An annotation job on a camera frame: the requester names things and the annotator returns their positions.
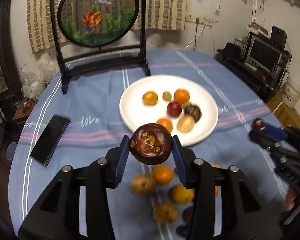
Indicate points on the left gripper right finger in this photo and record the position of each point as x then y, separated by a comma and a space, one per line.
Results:
238, 212

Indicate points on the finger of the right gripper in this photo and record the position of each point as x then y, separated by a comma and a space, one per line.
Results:
274, 132
263, 140

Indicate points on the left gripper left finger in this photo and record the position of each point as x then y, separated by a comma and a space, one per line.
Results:
55, 214

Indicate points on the small dark plum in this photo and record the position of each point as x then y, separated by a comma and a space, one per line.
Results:
182, 230

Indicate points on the striped pepino melon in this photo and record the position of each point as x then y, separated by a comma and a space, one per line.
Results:
165, 213

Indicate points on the small orange top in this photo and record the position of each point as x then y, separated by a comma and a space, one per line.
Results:
162, 174

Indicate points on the small orange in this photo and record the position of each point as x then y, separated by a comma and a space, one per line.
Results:
162, 174
166, 123

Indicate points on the wrinkled dark passion fruit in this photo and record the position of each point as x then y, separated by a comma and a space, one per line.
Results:
193, 111

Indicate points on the pale yellow round fruit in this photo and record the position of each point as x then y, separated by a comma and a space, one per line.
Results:
185, 123

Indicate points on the large red plum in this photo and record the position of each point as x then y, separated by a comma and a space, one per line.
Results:
174, 109

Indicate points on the brown mangosteen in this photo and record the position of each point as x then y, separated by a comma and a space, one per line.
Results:
151, 144

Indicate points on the small longan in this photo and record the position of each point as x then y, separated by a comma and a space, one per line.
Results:
186, 104
166, 96

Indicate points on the large yellow-orange fruit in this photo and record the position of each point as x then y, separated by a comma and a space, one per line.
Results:
150, 98

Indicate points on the dark plum front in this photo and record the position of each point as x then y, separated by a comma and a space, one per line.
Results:
259, 125

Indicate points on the person's right hand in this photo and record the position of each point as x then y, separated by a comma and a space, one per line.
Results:
290, 199

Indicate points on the white plastic bucket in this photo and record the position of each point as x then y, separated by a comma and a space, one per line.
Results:
290, 94

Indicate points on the black smartphone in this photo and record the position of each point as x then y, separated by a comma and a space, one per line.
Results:
49, 138

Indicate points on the tan passion fruit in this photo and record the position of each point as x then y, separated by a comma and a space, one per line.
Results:
143, 185

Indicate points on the blue striped tablecloth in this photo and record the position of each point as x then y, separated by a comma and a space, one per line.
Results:
92, 104

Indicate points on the computer monitor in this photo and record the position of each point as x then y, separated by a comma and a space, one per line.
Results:
263, 55

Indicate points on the black hat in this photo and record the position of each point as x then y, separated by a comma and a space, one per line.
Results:
230, 50

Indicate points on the black speaker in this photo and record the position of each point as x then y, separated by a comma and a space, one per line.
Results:
278, 36

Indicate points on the white oval plate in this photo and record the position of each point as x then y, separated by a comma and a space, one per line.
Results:
135, 113

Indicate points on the framed painting dark wood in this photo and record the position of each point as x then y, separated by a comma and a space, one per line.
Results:
10, 85

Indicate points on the beige checked curtain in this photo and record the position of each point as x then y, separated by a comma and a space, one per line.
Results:
160, 14

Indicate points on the round goldfish screen on stand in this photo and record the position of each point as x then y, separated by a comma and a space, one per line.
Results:
98, 35

